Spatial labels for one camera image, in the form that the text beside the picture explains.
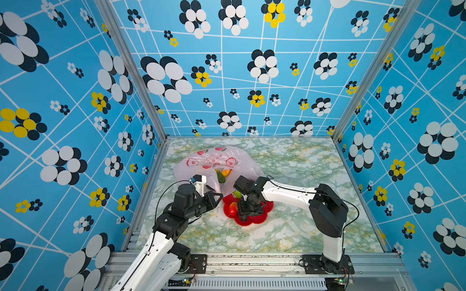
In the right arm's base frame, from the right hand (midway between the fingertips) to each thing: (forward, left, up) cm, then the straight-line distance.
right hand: (245, 215), depth 84 cm
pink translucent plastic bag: (+24, +13, +7) cm, 28 cm away
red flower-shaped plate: (+7, +7, +3) cm, 10 cm away
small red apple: (+2, +5, +3) cm, 6 cm away
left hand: (+2, +8, +17) cm, 19 cm away
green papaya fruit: (+20, +13, +1) cm, 23 cm away
